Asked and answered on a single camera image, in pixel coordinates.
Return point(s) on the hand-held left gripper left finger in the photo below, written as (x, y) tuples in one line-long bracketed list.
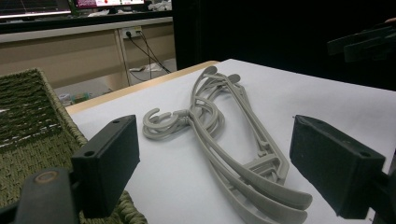
[(106, 165)]

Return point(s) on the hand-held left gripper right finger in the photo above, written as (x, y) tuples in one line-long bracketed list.
[(336, 165)]

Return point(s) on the grey plastic hanger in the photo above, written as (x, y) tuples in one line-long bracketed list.
[(280, 194), (280, 214), (238, 207)]

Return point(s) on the green woven basket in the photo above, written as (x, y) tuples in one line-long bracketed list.
[(28, 124)]

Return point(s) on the white table sheet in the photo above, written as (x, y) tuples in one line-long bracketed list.
[(327, 99)]

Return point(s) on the colourful plastic clutter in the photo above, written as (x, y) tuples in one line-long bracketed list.
[(79, 98)]

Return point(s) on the black curtain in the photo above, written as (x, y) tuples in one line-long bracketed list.
[(264, 31)]

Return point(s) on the white paper scrap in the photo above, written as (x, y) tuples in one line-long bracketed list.
[(140, 68)]

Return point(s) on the beige wooden desk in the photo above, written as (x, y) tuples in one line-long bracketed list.
[(62, 56)]

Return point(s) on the white power outlet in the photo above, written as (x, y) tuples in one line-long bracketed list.
[(132, 31)]

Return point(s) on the monitor with pink screen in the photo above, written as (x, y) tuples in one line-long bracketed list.
[(109, 3)]

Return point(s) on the dark computer monitor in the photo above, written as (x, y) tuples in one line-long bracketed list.
[(31, 6)]

